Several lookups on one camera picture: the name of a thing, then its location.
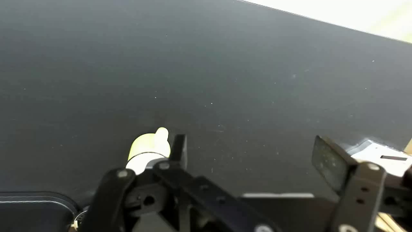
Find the yellow enamel cup black rim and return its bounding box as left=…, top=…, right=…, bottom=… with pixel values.
left=125, top=127, right=174, bottom=176

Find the black rounded tray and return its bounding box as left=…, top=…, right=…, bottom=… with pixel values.
left=0, top=191, right=81, bottom=232

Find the light wooden piece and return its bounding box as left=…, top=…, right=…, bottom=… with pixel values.
left=375, top=212, right=407, bottom=232

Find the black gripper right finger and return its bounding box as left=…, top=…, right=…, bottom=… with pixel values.
left=310, top=135, right=412, bottom=232

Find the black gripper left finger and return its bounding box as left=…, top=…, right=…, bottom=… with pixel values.
left=81, top=133, right=276, bottom=232

